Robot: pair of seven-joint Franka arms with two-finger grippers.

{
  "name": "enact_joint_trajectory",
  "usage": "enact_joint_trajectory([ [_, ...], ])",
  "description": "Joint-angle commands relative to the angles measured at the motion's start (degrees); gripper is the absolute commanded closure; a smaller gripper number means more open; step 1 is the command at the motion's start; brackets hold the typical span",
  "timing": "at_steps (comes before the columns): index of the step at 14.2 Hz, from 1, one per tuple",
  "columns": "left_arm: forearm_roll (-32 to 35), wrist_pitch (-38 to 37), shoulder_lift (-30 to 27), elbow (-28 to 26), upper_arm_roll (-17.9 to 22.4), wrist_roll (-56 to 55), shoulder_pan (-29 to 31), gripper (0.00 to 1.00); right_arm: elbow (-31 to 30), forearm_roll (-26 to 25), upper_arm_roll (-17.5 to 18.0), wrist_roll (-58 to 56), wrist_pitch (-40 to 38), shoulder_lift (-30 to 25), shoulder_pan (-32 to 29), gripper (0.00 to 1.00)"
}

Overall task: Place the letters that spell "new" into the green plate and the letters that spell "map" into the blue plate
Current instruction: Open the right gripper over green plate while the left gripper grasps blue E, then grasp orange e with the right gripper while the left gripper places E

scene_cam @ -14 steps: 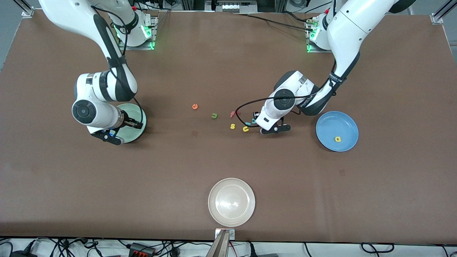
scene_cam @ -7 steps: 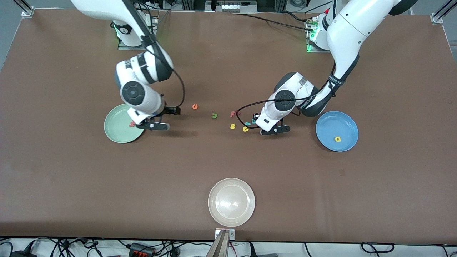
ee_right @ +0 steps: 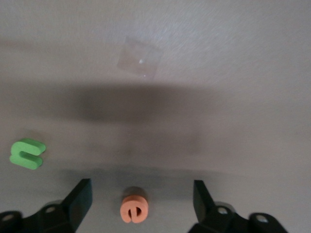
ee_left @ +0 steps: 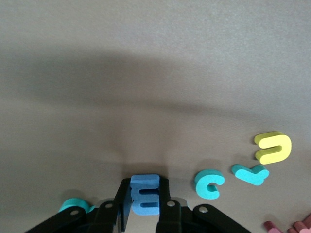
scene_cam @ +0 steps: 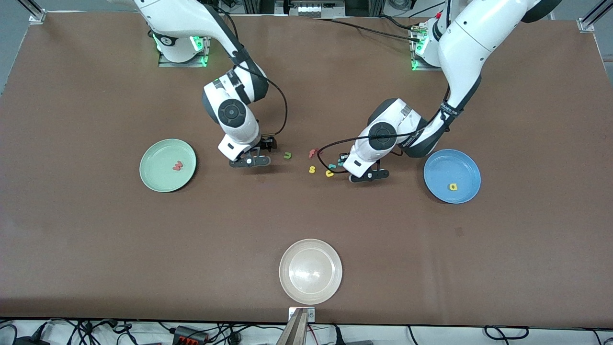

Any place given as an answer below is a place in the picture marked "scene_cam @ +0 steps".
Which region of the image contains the green plate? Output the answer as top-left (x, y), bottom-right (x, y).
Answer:
top-left (139, 139), bottom-right (197, 193)

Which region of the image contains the blue plate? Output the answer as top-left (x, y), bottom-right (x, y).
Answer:
top-left (423, 149), bottom-right (481, 205)

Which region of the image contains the beige plate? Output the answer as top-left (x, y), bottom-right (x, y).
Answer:
top-left (279, 239), bottom-right (343, 305)

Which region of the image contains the grey control box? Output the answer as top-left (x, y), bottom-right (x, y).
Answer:
top-left (275, 0), bottom-right (346, 18)

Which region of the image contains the brown table cover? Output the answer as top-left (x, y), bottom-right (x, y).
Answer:
top-left (0, 11), bottom-right (613, 330)

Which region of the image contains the black orange power strip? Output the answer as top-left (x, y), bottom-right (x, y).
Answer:
top-left (172, 325), bottom-right (209, 345)

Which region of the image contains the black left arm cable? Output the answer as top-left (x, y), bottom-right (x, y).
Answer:
top-left (316, 108), bottom-right (454, 174)

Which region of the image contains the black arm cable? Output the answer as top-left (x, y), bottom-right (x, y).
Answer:
top-left (316, 108), bottom-right (454, 174)
top-left (211, 5), bottom-right (289, 138)

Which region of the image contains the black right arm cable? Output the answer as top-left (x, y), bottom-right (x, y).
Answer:
top-left (211, 5), bottom-right (289, 138)

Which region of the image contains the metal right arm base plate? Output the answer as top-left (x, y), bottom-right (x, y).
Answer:
top-left (158, 34), bottom-right (212, 68)

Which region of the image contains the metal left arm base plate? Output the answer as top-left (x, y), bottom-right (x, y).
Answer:
top-left (410, 28), bottom-right (444, 72)

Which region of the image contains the black cable across table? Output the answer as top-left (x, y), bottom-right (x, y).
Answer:
top-left (311, 14), bottom-right (424, 44)

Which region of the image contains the aluminium camera post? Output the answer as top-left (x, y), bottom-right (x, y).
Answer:
top-left (276, 308), bottom-right (310, 345)

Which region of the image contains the black looped cable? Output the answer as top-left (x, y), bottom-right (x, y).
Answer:
top-left (483, 325), bottom-right (530, 341)

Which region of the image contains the aluminium frame post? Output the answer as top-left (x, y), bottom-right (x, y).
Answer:
top-left (18, 0), bottom-right (47, 24)
top-left (577, 0), bottom-right (613, 33)

